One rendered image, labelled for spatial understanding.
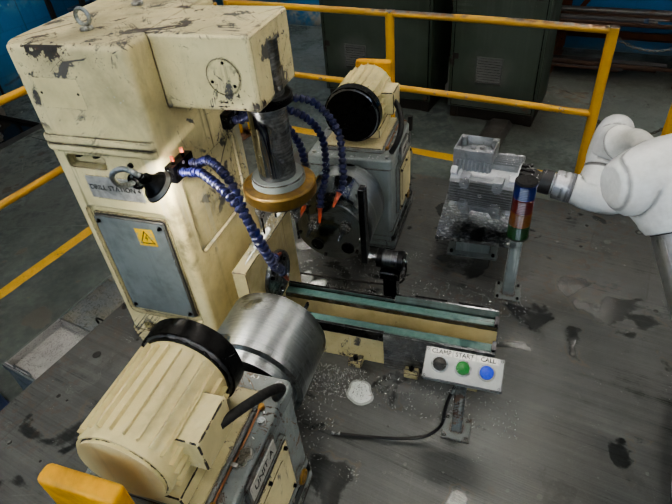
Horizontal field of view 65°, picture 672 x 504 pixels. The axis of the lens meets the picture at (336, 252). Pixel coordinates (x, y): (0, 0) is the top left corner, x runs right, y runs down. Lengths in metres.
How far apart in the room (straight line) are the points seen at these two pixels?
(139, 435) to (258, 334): 0.41
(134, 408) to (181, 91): 0.65
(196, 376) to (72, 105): 0.66
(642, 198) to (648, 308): 0.79
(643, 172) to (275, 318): 0.78
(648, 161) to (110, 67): 1.01
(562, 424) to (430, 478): 0.37
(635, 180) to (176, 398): 0.87
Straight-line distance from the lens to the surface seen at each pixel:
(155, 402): 0.87
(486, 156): 1.68
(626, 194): 1.10
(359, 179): 1.64
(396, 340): 1.44
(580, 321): 1.74
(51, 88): 1.29
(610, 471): 1.46
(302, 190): 1.26
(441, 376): 1.21
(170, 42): 1.16
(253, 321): 1.19
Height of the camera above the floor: 2.01
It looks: 39 degrees down
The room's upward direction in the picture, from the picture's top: 6 degrees counter-clockwise
